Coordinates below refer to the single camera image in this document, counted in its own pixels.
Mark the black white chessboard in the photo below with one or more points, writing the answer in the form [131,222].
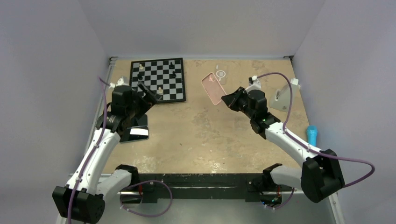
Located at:
[158,74]

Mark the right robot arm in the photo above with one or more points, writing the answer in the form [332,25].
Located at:
[319,174]

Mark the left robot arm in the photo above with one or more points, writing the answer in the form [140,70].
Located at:
[83,198]

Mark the white metronome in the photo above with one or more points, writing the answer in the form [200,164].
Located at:
[280,100]

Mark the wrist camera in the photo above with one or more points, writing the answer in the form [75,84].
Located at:
[254,84]
[122,81]

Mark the blue cap object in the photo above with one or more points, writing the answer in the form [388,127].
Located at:
[312,132]

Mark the clear phone case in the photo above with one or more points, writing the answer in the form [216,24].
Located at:
[221,73]

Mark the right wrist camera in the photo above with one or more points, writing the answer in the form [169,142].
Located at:
[254,84]

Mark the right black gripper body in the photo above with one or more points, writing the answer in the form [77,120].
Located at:
[242,105]

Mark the blue phone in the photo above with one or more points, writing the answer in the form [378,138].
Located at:
[139,122]

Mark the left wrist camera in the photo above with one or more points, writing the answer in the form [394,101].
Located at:
[122,81]

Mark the pink phone case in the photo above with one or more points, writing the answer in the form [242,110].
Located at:
[213,88]

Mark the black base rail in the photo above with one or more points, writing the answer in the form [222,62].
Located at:
[249,187]

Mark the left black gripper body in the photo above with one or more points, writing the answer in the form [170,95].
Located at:
[143,105]

